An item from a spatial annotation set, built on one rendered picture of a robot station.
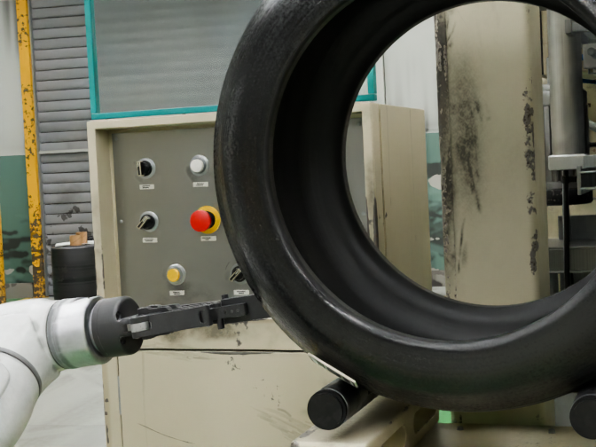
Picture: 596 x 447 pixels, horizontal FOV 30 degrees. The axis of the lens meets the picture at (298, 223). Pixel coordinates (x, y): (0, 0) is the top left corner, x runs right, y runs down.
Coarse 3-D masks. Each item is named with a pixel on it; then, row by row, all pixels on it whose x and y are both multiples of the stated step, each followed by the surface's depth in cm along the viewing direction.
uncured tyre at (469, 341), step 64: (320, 0) 117; (384, 0) 142; (448, 0) 139; (512, 0) 138; (576, 0) 108; (256, 64) 120; (320, 64) 144; (256, 128) 120; (320, 128) 146; (256, 192) 121; (320, 192) 146; (256, 256) 122; (320, 256) 145; (384, 256) 147; (320, 320) 120; (384, 320) 143; (448, 320) 142; (512, 320) 139; (576, 320) 110; (384, 384) 119; (448, 384) 116; (512, 384) 114; (576, 384) 115
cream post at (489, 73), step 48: (480, 48) 149; (528, 48) 148; (480, 96) 150; (528, 96) 148; (480, 144) 150; (528, 144) 148; (480, 192) 150; (528, 192) 148; (480, 240) 151; (528, 240) 149; (480, 288) 151; (528, 288) 149
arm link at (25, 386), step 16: (0, 352) 136; (0, 368) 133; (16, 368) 135; (0, 384) 131; (16, 384) 133; (32, 384) 136; (0, 400) 130; (16, 400) 132; (32, 400) 136; (0, 416) 129; (16, 416) 132; (0, 432) 129; (16, 432) 132
